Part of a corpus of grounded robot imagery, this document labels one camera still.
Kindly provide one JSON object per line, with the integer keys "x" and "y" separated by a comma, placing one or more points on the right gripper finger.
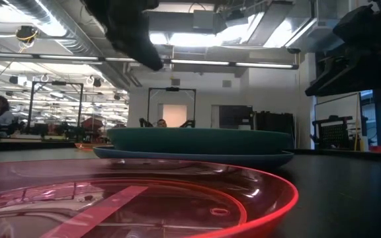
{"x": 346, "y": 76}

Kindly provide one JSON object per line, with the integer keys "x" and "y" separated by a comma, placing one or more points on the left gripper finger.
{"x": 141, "y": 49}

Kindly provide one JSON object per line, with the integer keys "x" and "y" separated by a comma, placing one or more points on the teal plastic plate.
{"x": 194, "y": 140}

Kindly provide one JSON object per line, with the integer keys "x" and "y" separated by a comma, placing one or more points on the orange transparent plastic plate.
{"x": 86, "y": 146}

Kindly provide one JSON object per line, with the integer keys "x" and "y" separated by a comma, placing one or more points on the red transparent plastic plate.
{"x": 270, "y": 198}

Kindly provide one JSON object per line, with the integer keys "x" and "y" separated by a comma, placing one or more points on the background black robot arm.
{"x": 188, "y": 124}
{"x": 145, "y": 123}

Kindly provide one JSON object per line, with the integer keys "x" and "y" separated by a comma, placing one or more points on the whiteboard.
{"x": 339, "y": 109}

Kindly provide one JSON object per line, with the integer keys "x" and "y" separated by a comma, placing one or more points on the long LED light bar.
{"x": 210, "y": 63}

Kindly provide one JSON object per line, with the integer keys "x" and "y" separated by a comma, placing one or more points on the bright doorway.
{"x": 174, "y": 115}

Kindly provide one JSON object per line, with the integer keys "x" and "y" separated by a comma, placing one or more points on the person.
{"x": 161, "y": 123}
{"x": 2, "y": 117}

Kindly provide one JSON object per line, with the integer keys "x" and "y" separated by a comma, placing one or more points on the small red box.
{"x": 379, "y": 148}

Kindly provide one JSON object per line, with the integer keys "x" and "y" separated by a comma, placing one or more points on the black folded panels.
{"x": 276, "y": 122}

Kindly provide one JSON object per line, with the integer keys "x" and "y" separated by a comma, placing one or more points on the red storage bins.
{"x": 92, "y": 124}

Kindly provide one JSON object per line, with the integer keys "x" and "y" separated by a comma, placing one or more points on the blue plastic plate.
{"x": 194, "y": 160}

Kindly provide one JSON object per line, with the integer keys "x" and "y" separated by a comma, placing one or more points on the square wall vent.
{"x": 226, "y": 83}
{"x": 175, "y": 82}

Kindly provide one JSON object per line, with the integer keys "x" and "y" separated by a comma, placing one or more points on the black metal station frame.
{"x": 79, "y": 99}
{"x": 172, "y": 89}

